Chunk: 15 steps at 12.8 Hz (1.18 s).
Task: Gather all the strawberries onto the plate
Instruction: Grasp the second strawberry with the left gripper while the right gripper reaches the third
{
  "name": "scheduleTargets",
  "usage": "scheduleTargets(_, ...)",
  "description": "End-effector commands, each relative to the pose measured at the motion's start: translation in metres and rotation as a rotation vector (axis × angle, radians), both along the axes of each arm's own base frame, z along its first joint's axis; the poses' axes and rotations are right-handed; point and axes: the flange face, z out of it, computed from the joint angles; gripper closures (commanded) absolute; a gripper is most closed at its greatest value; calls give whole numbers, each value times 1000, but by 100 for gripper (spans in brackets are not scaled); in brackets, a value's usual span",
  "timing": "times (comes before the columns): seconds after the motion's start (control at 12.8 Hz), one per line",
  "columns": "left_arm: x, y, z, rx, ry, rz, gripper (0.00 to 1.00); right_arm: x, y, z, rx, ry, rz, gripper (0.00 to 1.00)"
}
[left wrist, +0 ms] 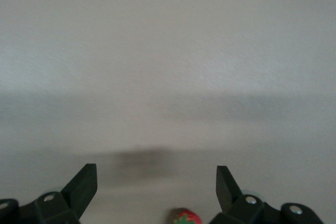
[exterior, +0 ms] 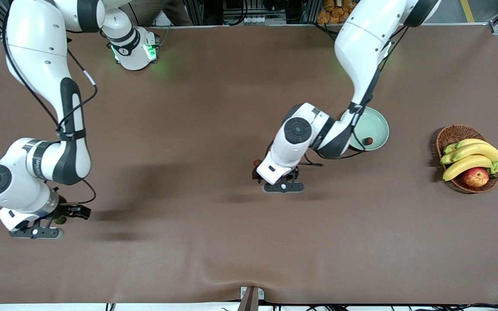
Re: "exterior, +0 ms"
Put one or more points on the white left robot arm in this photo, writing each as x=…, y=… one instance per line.
x=361, y=47

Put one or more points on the pale green round plate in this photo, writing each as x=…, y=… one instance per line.
x=376, y=125

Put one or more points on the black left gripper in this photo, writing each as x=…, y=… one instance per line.
x=292, y=174

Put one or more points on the person in brown trousers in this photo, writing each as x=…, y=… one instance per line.
x=154, y=11

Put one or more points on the pile of orange buns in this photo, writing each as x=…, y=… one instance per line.
x=324, y=15

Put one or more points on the yellow banana bunch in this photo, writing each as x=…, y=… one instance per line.
x=474, y=151

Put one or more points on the brown table mat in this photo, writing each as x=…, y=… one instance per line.
x=249, y=237

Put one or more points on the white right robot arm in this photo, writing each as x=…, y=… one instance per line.
x=37, y=52

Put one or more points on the red yellow apple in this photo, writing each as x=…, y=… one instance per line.
x=476, y=177

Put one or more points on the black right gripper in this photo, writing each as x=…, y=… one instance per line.
x=68, y=211

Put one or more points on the grey metal table clamp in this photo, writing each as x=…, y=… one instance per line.
x=249, y=296

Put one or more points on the dark red green strawberry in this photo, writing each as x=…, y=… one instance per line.
x=61, y=220
x=257, y=163

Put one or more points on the brown wicker basket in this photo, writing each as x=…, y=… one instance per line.
x=452, y=136

